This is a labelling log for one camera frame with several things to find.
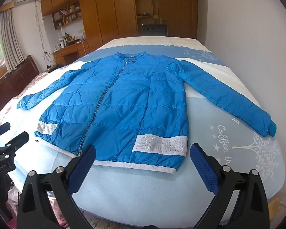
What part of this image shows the dark wooden headboard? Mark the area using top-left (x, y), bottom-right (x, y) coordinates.
top-left (0, 54), bottom-right (41, 101)

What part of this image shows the wooden desk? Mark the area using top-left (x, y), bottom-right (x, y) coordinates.
top-left (53, 39), bottom-right (90, 66)

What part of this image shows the bed with blue-white quilt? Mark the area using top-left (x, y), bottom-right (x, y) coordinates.
top-left (13, 36), bottom-right (284, 220)

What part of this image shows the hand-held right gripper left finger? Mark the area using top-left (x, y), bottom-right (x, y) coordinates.
top-left (17, 144), bottom-right (97, 229)

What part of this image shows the wooden corner shelf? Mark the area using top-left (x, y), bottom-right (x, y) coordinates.
top-left (133, 0), bottom-right (158, 37)

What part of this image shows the wooden wardrobe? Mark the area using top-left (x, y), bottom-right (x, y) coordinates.
top-left (40, 0), bottom-right (139, 52)

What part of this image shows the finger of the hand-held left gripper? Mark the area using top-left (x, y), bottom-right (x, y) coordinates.
top-left (0, 131), bottom-right (30, 155)
top-left (0, 122), bottom-right (10, 140)

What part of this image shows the wooden door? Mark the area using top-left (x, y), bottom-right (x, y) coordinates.
top-left (156, 0), bottom-right (198, 39)

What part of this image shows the cluster of small household items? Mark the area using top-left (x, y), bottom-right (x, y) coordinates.
top-left (58, 30), bottom-right (87, 46)

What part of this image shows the cluttered wooden wall shelf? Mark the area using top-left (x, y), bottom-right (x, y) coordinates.
top-left (52, 0), bottom-right (83, 30)

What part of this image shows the black chair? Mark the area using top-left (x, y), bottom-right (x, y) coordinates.
top-left (142, 24), bottom-right (168, 37)

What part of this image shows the blue padded jacket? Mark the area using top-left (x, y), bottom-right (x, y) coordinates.
top-left (17, 51), bottom-right (276, 174)

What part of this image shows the beige curtain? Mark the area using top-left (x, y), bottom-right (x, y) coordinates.
top-left (0, 6), bottom-right (25, 71)

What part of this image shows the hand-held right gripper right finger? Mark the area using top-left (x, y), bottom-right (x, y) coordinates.
top-left (190, 143), bottom-right (270, 229)

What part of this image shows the dark wooden nightstand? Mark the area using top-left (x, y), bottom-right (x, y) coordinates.
top-left (42, 65), bottom-right (62, 73)

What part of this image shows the pink floral bed sheet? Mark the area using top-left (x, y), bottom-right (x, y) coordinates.
top-left (0, 71), bottom-right (162, 229)

